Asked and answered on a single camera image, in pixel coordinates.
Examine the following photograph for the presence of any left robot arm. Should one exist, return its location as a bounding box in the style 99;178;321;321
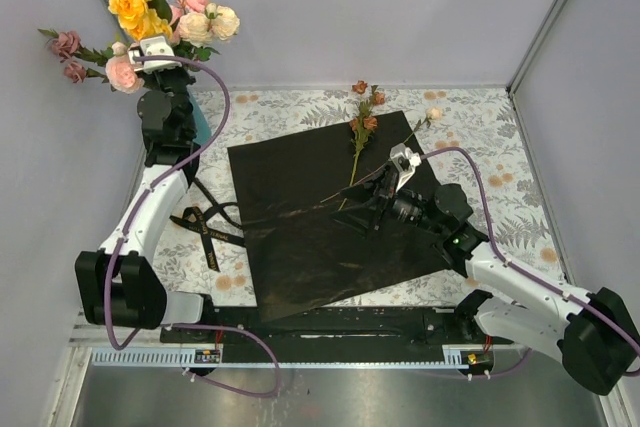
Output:
75;68;217;342

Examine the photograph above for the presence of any cream rose stem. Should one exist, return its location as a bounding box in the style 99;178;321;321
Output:
177;2;241;61

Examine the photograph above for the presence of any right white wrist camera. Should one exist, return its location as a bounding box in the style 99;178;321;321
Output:
389;143;422;191

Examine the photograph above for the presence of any floral tablecloth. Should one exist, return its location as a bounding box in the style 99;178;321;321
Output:
153;88;564;306

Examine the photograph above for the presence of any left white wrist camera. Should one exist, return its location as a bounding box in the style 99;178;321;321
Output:
127;34;182;74

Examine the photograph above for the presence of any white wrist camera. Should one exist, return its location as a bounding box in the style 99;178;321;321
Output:
127;34;182;74
389;143;422;191

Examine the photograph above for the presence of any rust rose stem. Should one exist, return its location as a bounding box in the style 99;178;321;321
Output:
349;80;386;186

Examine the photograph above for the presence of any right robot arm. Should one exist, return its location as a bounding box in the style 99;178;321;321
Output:
333;165;639;395

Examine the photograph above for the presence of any teal cylindrical vase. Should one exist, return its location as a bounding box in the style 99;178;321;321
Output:
189;92;212;146

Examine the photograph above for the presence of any black printed ribbon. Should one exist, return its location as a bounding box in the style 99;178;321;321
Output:
170;178;245;272

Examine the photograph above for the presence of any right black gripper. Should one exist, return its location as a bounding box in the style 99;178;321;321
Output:
330;162;446;239

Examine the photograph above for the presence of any pink rose stem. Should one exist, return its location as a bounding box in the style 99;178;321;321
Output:
170;0;209;25
105;41;144;94

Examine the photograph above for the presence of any small cream bud stem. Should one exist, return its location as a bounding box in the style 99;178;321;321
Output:
404;107;443;143

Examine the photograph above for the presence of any mauve rose stem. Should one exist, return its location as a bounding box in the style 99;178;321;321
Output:
37;28;114;84

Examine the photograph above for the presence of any black wrapping paper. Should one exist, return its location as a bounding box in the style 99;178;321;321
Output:
228;112;473;322

